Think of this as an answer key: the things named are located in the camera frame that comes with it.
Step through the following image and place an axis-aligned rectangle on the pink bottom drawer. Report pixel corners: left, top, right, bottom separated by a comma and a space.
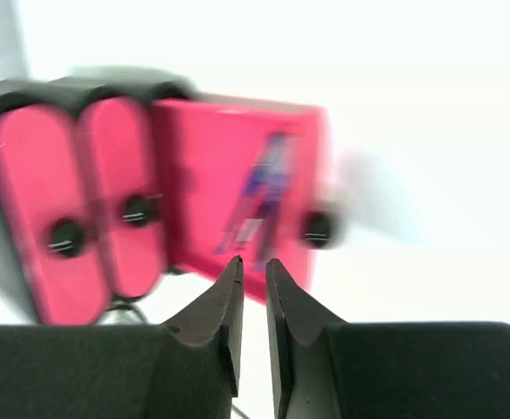
152, 96, 327, 301

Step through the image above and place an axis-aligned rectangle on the black drawer cabinet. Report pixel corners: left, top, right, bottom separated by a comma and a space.
0, 65, 203, 324

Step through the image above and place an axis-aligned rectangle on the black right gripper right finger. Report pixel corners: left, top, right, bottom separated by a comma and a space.
265, 259, 510, 418

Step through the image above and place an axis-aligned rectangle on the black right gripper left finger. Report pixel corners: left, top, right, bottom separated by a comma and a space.
0, 257, 244, 418

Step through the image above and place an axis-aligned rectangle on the blue pen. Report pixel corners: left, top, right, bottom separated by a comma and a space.
241, 133, 293, 203

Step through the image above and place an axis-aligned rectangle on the black drawer knob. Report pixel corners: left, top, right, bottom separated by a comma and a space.
300, 209, 341, 250
47, 218, 86, 258
121, 195, 158, 228

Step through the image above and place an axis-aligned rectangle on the black middle drawer knob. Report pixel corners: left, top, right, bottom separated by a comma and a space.
121, 195, 158, 228

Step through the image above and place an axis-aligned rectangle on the black top drawer knob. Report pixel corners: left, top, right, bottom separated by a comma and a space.
47, 218, 86, 258

